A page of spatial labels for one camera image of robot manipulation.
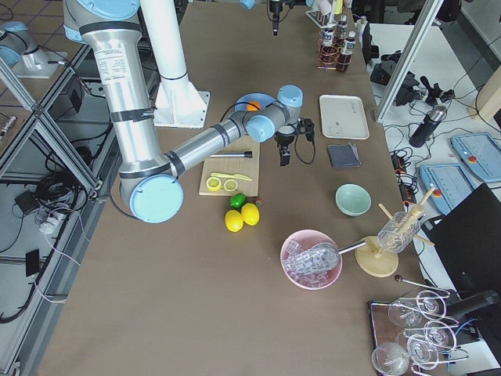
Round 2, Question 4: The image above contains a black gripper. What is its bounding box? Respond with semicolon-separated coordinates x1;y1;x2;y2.
274;118;315;166
267;0;294;36

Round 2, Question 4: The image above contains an orange fruit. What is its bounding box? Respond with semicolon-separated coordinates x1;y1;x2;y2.
246;100;261;111

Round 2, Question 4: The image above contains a blue round plate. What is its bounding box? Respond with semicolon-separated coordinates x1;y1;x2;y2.
234;92;275;111

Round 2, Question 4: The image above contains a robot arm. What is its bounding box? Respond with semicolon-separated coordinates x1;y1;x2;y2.
63;1;303;223
239;0;294;36

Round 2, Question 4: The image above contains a steel muddler black tip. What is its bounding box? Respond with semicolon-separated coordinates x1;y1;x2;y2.
209;150;253;158

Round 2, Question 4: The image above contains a yellow plastic knife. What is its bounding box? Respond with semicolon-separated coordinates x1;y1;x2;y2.
210;172;253;182

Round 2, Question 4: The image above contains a grey folded cloth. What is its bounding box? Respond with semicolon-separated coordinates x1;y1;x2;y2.
327;143;362;169

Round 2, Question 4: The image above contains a wooden cutting board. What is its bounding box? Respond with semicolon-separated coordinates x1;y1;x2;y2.
199;136;261;197

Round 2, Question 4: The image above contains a tea bottle middle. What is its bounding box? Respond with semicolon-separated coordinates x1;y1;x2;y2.
319;27;337;67

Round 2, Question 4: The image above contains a tea bottle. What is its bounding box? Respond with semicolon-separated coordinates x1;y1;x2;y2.
336;31;356;72
319;27;337;67

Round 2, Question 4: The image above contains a lemon half upper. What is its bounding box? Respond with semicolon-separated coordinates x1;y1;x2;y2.
223;179;239;192

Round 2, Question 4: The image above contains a lemon half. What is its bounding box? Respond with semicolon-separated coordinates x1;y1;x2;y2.
223;179;239;192
206;176;222;192

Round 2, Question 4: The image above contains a cream rabbit tray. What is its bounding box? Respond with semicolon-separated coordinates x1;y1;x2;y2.
319;94;369;140

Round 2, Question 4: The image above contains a tea bottle corner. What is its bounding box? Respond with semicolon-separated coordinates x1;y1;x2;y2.
335;15;348;48

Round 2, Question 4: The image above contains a green lime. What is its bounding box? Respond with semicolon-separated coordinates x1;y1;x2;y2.
229;193;247;209

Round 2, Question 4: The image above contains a yellow lemon near strawberry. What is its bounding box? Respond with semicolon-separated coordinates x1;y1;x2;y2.
240;203;261;226

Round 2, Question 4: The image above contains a lemon half lower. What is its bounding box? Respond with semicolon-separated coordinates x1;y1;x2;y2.
206;176;222;192

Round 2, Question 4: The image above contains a tea bottle front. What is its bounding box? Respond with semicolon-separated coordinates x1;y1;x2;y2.
336;31;356;72

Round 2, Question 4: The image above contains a green bowl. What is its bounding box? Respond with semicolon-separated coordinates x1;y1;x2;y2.
335;183;372;216

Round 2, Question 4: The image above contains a yellow lemon far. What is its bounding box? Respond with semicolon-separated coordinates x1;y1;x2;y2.
224;209;243;233

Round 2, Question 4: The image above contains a metal scoop in bowl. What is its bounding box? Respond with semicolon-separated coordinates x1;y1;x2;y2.
283;240;367;275

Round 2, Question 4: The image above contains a pink bowl with ice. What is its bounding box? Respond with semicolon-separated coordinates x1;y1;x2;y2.
280;230;343;290

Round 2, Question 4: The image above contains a glass on wooden stand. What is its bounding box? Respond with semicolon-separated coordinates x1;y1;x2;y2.
377;211;420;254

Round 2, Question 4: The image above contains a wooden stand round base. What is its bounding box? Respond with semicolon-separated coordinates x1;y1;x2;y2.
354;186;437;279

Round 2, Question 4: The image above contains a black water bottle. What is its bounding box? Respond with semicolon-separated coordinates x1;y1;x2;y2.
409;105;447;147

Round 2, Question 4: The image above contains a blue teach pendant near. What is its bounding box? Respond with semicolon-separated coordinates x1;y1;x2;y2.
419;163;477;215

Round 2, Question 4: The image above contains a blue teach pendant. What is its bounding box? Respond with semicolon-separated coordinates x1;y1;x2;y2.
450;132;500;183
419;163;477;215

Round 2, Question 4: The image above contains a blue teach pendant far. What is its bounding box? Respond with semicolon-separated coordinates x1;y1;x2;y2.
450;132;500;183

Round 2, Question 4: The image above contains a black monitor corner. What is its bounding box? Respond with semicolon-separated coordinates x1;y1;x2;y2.
422;183;500;292

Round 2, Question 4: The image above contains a wine glass rack tray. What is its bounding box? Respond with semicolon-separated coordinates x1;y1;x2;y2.
369;274;469;375

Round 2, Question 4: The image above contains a copper wire bottle rack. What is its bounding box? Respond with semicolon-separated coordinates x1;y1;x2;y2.
317;21;351;72

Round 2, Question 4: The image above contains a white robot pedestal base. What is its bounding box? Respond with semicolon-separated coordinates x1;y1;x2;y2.
140;0;210;129

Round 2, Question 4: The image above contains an aluminium frame post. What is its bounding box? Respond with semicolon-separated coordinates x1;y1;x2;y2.
374;0;443;125

